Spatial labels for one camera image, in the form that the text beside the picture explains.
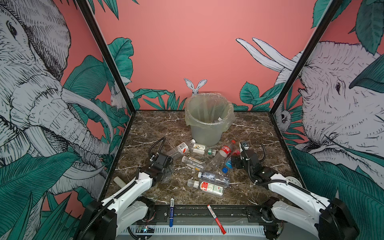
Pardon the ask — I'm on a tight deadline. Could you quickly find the pink blue Fiji bottle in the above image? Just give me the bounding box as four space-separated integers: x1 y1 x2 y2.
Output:
222 150 240 176

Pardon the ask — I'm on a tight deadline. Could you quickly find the red cola label bottle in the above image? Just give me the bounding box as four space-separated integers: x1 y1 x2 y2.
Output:
211 140 236 168

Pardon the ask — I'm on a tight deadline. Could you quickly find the red white label clear bottle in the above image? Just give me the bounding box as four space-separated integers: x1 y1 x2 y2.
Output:
166 139 196 161

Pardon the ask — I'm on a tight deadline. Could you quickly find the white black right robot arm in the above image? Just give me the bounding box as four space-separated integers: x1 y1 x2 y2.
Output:
232 142 360 240

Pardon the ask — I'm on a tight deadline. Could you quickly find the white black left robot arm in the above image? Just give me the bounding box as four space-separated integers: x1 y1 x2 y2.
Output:
74 153 173 240

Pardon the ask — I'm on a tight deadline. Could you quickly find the translucent grey waste bin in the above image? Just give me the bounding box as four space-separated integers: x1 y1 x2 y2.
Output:
185 93 236 147

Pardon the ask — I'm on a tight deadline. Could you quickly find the clear plastic bin liner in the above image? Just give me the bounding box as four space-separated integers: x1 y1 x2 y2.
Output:
185 93 236 133

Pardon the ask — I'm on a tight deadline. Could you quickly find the crushed clear bottle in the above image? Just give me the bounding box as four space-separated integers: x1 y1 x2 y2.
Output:
198 172 230 188

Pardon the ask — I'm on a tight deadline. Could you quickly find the orange label clear bottle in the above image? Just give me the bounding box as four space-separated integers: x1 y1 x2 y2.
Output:
182 156 207 172

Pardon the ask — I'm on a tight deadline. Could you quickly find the red green label bottle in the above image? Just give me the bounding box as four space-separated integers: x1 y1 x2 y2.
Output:
187 179 224 197

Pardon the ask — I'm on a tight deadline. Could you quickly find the blue marker pen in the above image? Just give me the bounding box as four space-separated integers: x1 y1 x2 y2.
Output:
169 198 175 228

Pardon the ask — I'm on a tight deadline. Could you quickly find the small bird label bottle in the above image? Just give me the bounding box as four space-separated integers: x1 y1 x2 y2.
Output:
192 144 217 156

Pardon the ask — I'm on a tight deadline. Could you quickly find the white round clock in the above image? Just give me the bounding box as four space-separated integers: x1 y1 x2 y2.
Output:
286 176 303 188

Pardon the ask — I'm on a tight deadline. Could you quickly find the green circuit board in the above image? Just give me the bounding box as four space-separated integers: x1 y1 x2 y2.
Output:
136 225 156 235

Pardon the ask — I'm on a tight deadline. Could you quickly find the red marker pen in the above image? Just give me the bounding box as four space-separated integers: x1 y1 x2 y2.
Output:
207 205 227 235

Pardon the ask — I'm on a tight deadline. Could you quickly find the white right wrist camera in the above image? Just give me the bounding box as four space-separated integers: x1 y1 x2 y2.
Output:
240 141 250 152

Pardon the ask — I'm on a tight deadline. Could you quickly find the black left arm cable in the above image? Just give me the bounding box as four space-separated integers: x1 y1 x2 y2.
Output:
148 136 167 161

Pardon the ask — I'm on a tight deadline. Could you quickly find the black front mounting rail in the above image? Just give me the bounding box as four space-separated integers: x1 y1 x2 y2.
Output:
137 205 280 225

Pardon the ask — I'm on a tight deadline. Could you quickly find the white slotted cable duct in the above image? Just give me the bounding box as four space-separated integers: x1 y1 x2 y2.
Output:
130 225 266 238

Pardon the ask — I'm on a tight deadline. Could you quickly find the black right frame post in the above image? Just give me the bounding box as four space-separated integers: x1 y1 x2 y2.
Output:
269 0 343 115

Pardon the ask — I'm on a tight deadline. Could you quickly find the black frame post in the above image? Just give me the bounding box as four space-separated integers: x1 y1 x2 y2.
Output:
269 0 343 115
76 0 136 114

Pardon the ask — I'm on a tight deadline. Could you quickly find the black left frame post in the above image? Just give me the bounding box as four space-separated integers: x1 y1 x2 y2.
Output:
76 0 136 114

